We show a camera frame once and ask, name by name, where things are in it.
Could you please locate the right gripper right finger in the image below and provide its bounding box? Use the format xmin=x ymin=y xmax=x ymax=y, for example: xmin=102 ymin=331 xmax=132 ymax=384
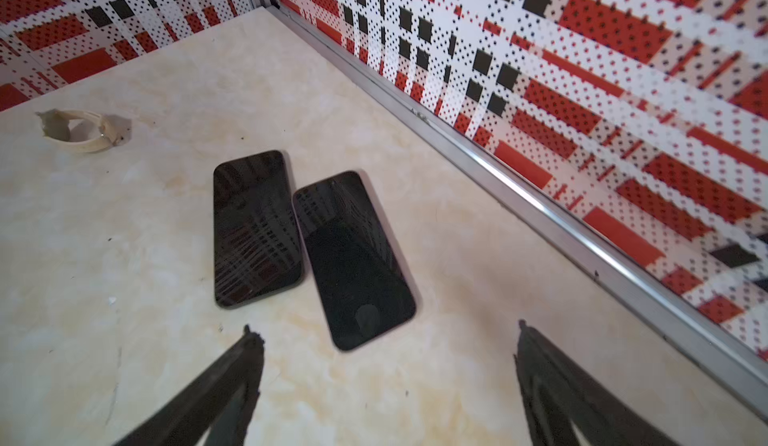
xmin=515 ymin=320 xmax=675 ymax=445

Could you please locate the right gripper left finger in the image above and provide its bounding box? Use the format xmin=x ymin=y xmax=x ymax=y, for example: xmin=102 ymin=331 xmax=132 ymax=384
xmin=118 ymin=326 xmax=265 ymax=445

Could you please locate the black phone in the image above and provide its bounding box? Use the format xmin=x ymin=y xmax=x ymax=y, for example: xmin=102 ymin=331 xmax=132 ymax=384
xmin=292 ymin=171 xmax=417 ymax=352
xmin=213 ymin=150 xmax=304 ymax=309

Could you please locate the small beige tape ring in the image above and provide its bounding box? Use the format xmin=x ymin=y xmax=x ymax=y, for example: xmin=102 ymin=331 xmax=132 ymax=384
xmin=35 ymin=107 xmax=126 ymax=154

